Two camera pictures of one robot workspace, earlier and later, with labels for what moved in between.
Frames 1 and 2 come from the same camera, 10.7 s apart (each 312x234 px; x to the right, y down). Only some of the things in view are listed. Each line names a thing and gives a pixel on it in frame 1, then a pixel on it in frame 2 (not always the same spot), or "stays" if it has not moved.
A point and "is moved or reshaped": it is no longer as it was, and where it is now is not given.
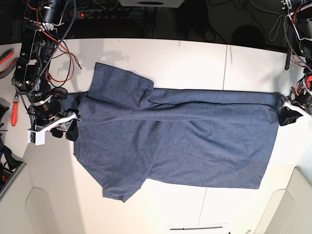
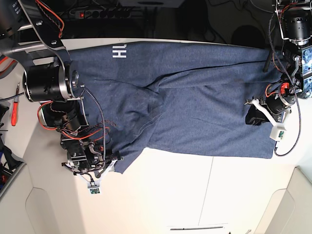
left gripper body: (61, 123) to (91, 183)
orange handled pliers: (3, 56) stays
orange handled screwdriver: (13, 117) stays
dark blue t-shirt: (132, 135) is moved or reshaped
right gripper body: (306, 115) to (282, 126)
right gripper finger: (286, 116) to (255, 117)
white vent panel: (194, 228) stays
